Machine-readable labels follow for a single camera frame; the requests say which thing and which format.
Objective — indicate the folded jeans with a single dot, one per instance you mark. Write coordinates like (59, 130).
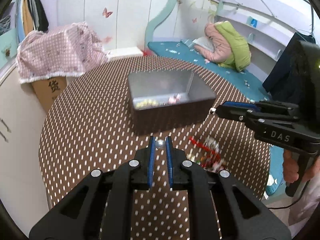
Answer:
(5, 25)

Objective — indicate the yellow hanging garment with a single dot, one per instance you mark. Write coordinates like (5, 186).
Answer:
(27, 17)

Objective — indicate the cardboard box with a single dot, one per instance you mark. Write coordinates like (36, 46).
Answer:
(47, 92)

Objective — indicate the pink butterfly wall sticker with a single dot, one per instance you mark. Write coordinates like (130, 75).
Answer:
(107, 13)

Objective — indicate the red stool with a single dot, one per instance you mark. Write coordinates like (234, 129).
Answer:
(147, 52)

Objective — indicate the black hanging jacket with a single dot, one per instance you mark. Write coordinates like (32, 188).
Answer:
(41, 15)

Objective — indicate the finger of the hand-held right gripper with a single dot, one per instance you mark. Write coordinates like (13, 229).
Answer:
(232, 113)
(240, 105)

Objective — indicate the dark hanging garment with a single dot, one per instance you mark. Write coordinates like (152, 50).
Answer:
(282, 75)

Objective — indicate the white flat box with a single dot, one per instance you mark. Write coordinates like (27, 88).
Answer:
(125, 52)

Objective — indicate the pink and green quilt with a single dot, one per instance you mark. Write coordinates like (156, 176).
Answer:
(232, 47)

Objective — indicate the teal drawer unit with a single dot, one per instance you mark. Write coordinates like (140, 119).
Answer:
(7, 42)

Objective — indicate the person's right hand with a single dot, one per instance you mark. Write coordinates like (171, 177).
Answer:
(291, 167)

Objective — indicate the brown polka-dot tablecloth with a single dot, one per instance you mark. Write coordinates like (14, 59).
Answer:
(87, 130)

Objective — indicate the light blue hanging garment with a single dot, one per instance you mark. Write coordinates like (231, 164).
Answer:
(20, 20)

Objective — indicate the white pillow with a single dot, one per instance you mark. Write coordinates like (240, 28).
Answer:
(203, 44)

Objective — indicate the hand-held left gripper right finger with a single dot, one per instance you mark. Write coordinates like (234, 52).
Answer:
(169, 165)

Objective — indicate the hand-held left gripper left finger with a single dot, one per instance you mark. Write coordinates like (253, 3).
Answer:
(150, 165)

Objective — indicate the pink checked cloth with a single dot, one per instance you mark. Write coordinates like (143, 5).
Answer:
(57, 52)

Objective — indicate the white cabinet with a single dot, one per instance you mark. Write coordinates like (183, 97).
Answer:
(20, 130)

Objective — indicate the pearl earring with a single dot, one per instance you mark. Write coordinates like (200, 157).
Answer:
(160, 144)

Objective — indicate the small silver earring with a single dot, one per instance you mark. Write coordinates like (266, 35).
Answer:
(212, 110)

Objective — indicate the person's pale clothing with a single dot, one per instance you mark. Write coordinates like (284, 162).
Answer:
(305, 212)

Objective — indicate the teal bunk bed frame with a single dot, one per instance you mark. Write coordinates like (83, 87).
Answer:
(160, 20)

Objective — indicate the grey metal tin box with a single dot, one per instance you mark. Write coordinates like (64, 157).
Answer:
(160, 120)

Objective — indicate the round drawer knob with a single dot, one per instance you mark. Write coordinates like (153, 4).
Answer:
(7, 53)

